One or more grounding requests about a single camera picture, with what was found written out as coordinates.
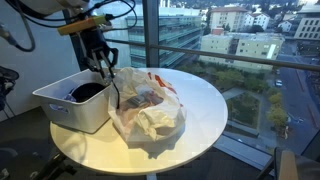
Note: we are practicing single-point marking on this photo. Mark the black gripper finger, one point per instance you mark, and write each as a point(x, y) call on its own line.
point(109, 65)
point(98, 66)

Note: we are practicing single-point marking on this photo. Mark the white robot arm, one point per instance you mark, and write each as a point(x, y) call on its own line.
point(40, 9)

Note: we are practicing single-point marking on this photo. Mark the round white table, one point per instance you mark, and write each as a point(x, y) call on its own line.
point(105, 151)

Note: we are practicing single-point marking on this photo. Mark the black chair at left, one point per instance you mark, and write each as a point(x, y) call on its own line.
point(8, 79)

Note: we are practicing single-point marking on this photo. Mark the metal window railing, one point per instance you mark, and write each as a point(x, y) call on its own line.
point(226, 56)

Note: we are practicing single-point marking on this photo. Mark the black cap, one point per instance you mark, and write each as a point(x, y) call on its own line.
point(86, 91)

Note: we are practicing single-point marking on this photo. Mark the purple white knitted cloth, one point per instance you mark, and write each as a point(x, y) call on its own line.
point(69, 96)

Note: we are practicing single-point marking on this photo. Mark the wooden chair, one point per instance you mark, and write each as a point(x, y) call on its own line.
point(289, 166)

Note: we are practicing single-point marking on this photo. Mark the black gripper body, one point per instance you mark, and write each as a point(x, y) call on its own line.
point(94, 42)

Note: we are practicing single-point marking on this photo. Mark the black tripod stand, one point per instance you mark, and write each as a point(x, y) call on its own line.
point(53, 169)

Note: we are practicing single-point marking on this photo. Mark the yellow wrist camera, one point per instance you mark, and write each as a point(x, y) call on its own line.
point(88, 23)

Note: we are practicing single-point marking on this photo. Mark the small black box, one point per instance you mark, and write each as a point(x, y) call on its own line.
point(136, 101)

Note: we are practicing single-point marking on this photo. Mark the white plastic basket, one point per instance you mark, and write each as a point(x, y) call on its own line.
point(87, 116)

